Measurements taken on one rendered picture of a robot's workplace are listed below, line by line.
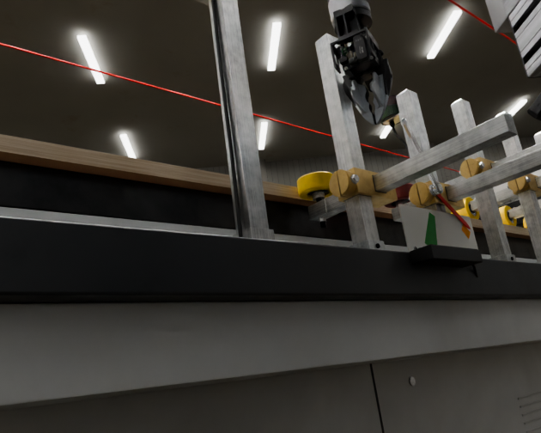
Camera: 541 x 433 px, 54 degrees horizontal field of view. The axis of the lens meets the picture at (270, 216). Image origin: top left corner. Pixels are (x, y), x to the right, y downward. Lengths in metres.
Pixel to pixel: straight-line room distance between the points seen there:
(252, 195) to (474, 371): 0.95
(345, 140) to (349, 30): 0.19
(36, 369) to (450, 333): 0.77
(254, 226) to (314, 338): 0.19
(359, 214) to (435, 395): 0.58
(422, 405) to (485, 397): 0.28
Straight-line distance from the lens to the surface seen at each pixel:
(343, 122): 1.03
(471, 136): 0.91
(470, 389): 1.52
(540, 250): 1.61
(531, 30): 0.73
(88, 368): 0.63
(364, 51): 0.97
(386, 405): 1.24
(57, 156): 0.88
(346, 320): 0.88
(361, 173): 0.99
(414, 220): 1.07
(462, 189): 1.19
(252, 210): 0.78
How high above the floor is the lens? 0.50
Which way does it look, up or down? 17 degrees up
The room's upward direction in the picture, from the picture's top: 8 degrees counter-clockwise
